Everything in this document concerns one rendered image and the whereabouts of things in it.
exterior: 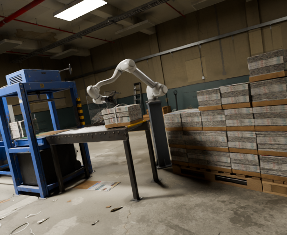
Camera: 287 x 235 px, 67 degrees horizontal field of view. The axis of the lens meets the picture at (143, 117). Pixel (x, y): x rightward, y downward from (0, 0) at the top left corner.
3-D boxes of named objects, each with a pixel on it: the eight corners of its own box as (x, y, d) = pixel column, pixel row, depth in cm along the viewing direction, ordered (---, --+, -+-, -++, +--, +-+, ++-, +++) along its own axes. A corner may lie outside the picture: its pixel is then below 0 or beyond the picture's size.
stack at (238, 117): (189, 164, 321) (181, 109, 314) (276, 177, 232) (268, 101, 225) (172, 173, 297) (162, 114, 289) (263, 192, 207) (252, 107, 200)
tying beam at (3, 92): (76, 87, 354) (75, 81, 354) (20, 90, 273) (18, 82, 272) (50, 93, 388) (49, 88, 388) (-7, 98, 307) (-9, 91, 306)
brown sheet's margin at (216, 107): (215, 106, 270) (215, 102, 270) (238, 103, 248) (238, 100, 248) (198, 111, 246) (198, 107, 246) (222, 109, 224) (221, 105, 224)
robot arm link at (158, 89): (161, 89, 325) (171, 87, 307) (157, 99, 320) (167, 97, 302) (122, 58, 288) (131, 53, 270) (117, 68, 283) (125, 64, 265)
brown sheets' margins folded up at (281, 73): (275, 164, 231) (263, 74, 223) (308, 168, 209) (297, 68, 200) (260, 177, 207) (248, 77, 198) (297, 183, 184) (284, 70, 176)
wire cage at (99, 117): (120, 124, 1081) (114, 90, 1066) (111, 127, 1010) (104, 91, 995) (102, 126, 1142) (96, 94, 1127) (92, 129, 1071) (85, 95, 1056)
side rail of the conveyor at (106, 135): (129, 138, 233) (127, 127, 232) (126, 140, 229) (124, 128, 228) (50, 143, 301) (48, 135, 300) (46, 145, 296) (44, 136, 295)
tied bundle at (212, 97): (216, 106, 270) (213, 88, 268) (239, 104, 248) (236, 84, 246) (198, 111, 246) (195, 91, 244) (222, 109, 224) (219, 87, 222)
